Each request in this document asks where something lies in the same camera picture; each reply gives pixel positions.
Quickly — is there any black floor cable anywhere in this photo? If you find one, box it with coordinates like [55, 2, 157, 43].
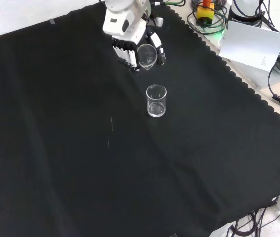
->
[225, 206, 280, 237]

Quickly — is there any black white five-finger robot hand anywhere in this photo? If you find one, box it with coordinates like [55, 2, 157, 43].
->
[102, 4, 167, 74]

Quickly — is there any clear glass beaker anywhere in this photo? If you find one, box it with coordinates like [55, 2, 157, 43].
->
[145, 84, 168, 118]
[137, 43, 158, 72]

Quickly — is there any yellow stop button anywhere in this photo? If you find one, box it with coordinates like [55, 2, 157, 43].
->
[196, 0, 215, 26]

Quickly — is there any pale board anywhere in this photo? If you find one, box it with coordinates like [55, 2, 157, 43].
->
[219, 20, 280, 73]

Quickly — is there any black bench cloth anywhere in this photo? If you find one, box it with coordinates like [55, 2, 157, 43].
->
[0, 1, 280, 237]

